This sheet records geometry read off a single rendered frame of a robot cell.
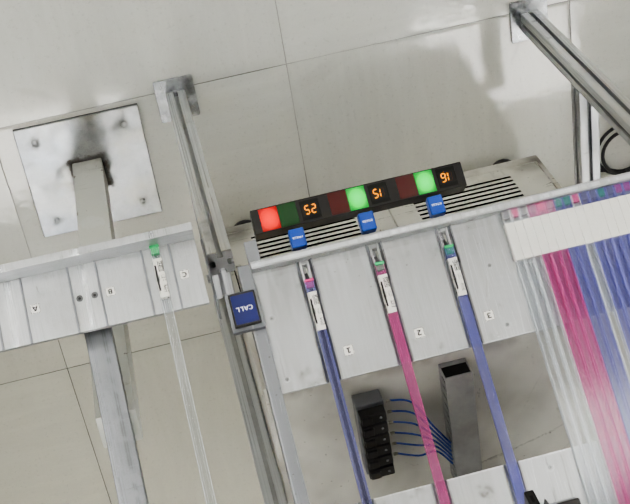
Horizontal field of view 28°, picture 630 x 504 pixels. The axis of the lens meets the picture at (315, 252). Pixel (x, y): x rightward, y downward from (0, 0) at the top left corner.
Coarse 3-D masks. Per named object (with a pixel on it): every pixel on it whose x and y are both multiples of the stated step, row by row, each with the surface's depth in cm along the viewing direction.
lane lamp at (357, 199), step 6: (360, 186) 195; (348, 192) 195; (354, 192) 195; (360, 192) 195; (348, 198) 195; (354, 198) 195; (360, 198) 195; (366, 198) 195; (354, 204) 194; (360, 204) 194; (366, 204) 194
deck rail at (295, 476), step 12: (240, 276) 189; (252, 276) 189; (252, 288) 188; (264, 336) 186; (264, 348) 186; (264, 360) 186; (264, 372) 185; (276, 372) 185; (276, 384) 185; (276, 396) 184; (276, 408) 184; (276, 420) 183; (288, 420) 183; (288, 432) 183; (288, 444) 182; (288, 456) 182; (288, 468) 182; (300, 468) 182; (300, 480) 181; (300, 492) 181
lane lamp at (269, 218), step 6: (258, 210) 194; (264, 210) 194; (270, 210) 194; (276, 210) 194; (264, 216) 193; (270, 216) 193; (276, 216) 194; (264, 222) 193; (270, 222) 193; (276, 222) 193; (264, 228) 193; (270, 228) 193; (276, 228) 193
